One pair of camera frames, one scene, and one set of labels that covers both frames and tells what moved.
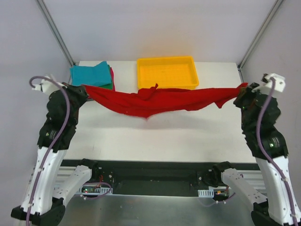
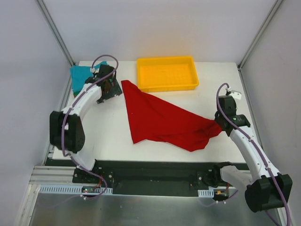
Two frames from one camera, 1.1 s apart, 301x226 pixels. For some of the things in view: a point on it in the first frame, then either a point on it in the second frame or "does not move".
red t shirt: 152,102 → 151,117
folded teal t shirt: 99,75 does not move
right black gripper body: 246,90 → 219,120
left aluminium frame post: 42,6 does not move
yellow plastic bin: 168,72 does not move
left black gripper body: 78,89 → 113,91
